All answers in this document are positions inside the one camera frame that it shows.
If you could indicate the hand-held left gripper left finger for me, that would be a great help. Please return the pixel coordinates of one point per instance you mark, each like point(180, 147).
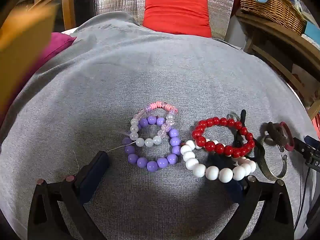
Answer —
point(96, 170)

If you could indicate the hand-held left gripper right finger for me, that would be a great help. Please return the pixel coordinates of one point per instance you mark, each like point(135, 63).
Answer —
point(236, 188)

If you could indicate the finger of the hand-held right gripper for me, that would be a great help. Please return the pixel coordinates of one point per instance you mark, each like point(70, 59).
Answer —
point(311, 140)
point(302, 146)

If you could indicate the metal cuff bangle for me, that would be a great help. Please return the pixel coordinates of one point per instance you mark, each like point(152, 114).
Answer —
point(268, 176)

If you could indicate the orange cardboard box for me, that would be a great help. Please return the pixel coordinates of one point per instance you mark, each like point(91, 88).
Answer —
point(22, 42)

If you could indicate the black elastic band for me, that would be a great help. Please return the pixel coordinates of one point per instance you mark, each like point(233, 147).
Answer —
point(242, 116)

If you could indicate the teal box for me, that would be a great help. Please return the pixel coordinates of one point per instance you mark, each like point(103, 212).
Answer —
point(311, 33)

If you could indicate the grey blanket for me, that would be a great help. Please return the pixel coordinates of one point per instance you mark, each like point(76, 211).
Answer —
point(150, 75)

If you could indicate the magenta cushion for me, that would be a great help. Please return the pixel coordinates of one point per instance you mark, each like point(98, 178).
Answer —
point(58, 43)

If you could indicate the wicker basket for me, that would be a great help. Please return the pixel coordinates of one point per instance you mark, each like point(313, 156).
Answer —
point(272, 7)

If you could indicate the red cushion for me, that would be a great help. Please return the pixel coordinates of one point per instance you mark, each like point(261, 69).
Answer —
point(177, 15)

